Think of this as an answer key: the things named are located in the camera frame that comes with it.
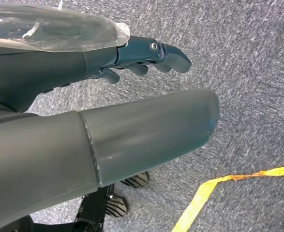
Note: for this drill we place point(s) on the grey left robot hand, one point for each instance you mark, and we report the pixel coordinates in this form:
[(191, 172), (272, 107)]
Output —
[(132, 137)]

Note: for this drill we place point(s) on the black ribbed robot foot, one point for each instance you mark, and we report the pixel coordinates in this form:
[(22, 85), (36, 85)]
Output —
[(117, 206), (137, 180)]

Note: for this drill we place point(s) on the black robot leg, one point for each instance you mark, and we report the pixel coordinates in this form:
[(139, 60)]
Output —
[(93, 211)]

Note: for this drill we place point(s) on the yellow floor tape marking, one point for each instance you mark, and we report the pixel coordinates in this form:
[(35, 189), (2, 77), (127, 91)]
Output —
[(199, 198)]

